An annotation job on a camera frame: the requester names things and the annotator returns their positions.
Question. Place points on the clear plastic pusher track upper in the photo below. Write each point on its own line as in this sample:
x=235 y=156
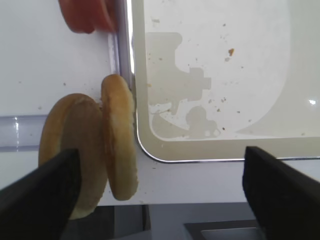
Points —
x=21 y=133

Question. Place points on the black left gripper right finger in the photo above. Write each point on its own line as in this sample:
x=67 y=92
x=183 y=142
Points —
x=285 y=202

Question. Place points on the bun bottom half slice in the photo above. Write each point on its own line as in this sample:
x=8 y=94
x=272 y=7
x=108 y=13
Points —
x=118 y=110

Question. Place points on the plain bun half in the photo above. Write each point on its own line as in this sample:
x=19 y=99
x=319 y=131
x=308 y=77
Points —
x=75 y=122

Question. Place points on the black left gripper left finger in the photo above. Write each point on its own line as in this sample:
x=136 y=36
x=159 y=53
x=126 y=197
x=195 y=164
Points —
x=39 y=205

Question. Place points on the white metal-rimmed tray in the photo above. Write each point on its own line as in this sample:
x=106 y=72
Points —
x=213 y=77

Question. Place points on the red meat patty slices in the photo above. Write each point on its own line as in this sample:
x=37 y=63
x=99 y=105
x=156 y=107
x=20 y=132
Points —
x=87 y=16

